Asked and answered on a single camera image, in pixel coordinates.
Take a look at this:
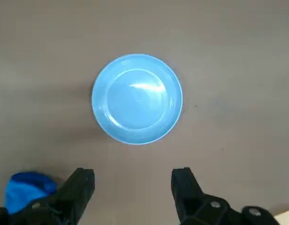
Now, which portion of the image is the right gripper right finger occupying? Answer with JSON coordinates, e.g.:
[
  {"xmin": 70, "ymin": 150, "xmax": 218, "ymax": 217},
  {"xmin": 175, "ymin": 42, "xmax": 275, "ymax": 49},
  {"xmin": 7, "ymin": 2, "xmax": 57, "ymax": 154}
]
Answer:
[{"xmin": 171, "ymin": 166, "xmax": 280, "ymax": 225}]

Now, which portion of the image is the blue cloth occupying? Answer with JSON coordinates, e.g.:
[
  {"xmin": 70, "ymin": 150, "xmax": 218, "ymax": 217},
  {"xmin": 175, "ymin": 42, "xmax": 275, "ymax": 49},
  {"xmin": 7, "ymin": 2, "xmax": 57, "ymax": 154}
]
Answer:
[{"xmin": 5, "ymin": 172, "xmax": 58, "ymax": 215}]

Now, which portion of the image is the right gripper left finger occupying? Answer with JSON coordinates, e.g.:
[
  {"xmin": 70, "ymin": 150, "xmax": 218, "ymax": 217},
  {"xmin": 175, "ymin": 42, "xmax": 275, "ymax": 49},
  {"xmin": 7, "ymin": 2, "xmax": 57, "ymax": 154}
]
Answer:
[{"xmin": 0, "ymin": 167, "xmax": 96, "ymax": 225}]

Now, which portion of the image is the blue plastic plate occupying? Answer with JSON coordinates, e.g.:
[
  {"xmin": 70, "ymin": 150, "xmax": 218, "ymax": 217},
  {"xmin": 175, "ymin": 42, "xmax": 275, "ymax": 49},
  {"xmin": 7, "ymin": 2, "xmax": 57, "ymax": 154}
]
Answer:
[{"xmin": 91, "ymin": 53, "xmax": 184, "ymax": 145}]

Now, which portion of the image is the wooden cup rack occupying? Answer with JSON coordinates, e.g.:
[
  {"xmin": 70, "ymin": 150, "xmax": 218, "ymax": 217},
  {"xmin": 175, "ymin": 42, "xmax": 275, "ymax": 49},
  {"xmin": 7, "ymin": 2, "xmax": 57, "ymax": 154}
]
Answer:
[{"xmin": 274, "ymin": 210, "xmax": 289, "ymax": 225}]

